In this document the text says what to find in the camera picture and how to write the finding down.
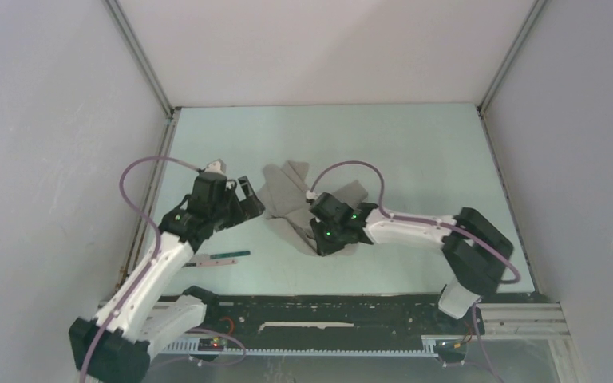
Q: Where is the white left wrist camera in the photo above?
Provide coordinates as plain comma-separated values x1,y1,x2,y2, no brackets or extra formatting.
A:
200,159,227,176

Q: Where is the aluminium frame post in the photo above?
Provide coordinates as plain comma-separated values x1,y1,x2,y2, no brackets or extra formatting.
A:
477,0,549,118
103,0,175,118

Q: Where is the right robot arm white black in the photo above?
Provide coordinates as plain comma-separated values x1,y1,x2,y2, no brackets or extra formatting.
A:
306,191,521,334

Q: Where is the left white base arm link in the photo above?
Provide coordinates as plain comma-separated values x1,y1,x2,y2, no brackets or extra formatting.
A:
138,286,219,360

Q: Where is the white slotted cable duct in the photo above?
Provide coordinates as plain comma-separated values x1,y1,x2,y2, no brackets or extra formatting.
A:
160,338,469,357

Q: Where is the right aluminium frame post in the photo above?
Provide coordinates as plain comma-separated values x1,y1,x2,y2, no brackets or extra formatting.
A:
477,0,549,118

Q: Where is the left aluminium frame post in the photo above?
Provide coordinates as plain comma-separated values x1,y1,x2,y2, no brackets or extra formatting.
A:
103,0,175,118

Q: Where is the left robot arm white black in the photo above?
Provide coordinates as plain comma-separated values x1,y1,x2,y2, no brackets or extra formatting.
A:
69,172,265,382

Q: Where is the grey cloth napkin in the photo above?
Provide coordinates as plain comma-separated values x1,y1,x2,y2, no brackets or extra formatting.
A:
256,160,372,256

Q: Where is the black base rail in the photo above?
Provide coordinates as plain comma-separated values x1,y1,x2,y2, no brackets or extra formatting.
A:
136,294,537,353

